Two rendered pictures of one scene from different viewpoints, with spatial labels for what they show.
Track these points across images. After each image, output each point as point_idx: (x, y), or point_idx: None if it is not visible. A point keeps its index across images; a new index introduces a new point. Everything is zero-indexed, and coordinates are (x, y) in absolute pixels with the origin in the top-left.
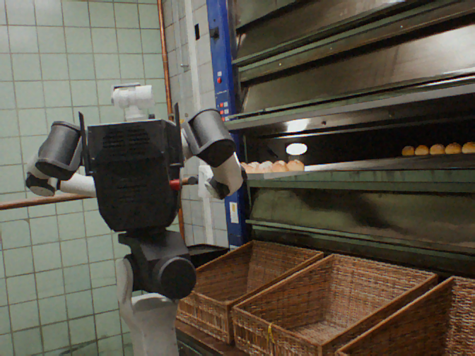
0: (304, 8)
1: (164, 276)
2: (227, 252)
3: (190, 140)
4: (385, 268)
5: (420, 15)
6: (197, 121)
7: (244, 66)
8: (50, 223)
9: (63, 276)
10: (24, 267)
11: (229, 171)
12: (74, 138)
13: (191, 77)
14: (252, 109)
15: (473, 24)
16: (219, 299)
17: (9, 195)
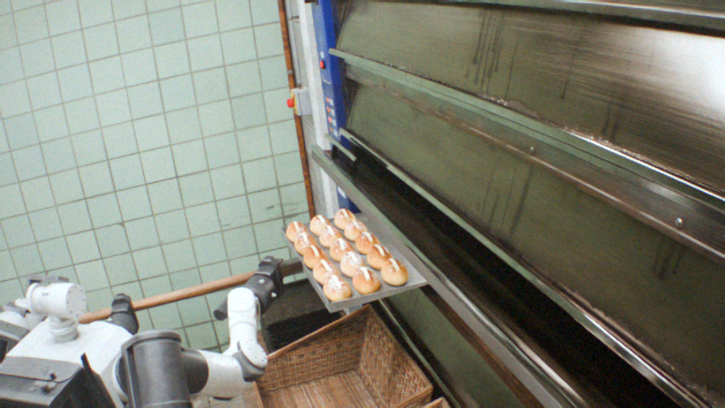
0: (407, 11)
1: None
2: None
3: (127, 386)
4: None
5: (560, 152)
6: (134, 354)
7: None
8: (147, 225)
9: (171, 282)
10: (127, 275)
11: (215, 395)
12: (1, 349)
13: (302, 36)
14: (358, 129)
15: (642, 230)
16: (321, 376)
17: (99, 197)
